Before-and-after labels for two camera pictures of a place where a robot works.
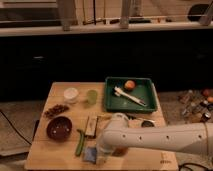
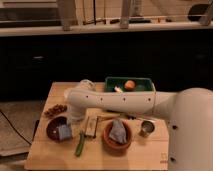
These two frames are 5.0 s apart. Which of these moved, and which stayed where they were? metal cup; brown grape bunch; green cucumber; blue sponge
Moved: blue sponge
Stayed: metal cup; green cucumber; brown grape bunch
